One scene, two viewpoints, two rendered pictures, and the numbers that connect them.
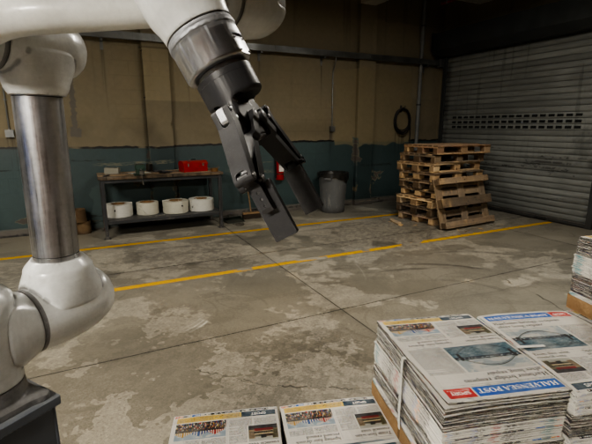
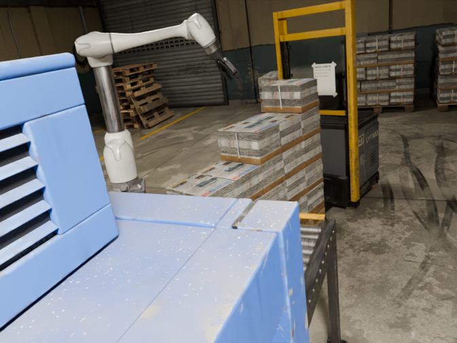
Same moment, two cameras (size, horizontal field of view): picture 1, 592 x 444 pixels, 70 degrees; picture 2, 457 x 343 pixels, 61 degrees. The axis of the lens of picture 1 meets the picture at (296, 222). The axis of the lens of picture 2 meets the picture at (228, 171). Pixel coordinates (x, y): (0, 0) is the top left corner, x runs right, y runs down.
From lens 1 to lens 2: 1.89 m
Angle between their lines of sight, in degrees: 36
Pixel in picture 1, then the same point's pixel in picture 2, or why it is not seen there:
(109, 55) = not seen: outside the picture
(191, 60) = (214, 48)
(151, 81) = not seen: outside the picture
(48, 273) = (124, 135)
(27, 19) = (146, 41)
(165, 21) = (207, 40)
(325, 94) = (8, 40)
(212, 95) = (217, 55)
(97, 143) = not seen: outside the picture
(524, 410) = (271, 131)
